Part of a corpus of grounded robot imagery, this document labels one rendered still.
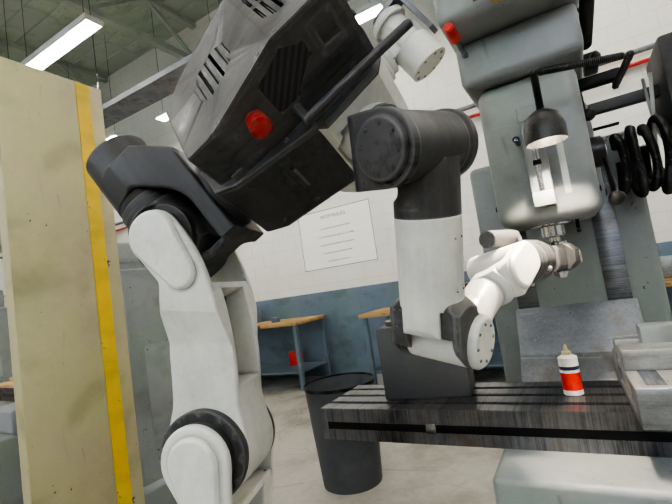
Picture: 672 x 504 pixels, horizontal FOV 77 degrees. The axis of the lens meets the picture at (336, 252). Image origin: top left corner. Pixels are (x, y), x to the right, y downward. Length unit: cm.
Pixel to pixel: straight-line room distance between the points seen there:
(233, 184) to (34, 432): 148
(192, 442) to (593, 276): 116
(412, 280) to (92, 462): 171
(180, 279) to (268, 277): 611
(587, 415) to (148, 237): 87
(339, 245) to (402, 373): 496
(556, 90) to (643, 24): 475
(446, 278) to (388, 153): 18
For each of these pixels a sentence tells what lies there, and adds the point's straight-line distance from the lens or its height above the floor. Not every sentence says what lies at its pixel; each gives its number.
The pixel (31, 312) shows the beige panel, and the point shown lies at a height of 131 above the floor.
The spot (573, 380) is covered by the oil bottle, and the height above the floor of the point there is 96.
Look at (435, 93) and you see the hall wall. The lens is 585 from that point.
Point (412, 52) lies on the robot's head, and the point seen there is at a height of 159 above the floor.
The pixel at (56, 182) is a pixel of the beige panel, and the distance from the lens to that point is 208.
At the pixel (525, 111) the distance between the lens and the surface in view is 100.
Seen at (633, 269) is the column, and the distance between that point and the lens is 146.
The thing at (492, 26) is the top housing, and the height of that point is 173.
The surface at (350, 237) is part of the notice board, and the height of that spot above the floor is 190.
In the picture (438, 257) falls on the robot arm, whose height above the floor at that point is 126.
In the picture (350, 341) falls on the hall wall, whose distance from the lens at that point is 609.
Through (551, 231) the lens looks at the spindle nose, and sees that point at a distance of 106.
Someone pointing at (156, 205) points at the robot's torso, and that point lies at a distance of 76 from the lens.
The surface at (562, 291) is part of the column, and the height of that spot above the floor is 113.
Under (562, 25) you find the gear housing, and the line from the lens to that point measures 105.
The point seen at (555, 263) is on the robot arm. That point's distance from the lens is 96.
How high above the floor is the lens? 124
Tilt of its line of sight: 5 degrees up
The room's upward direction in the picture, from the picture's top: 9 degrees counter-clockwise
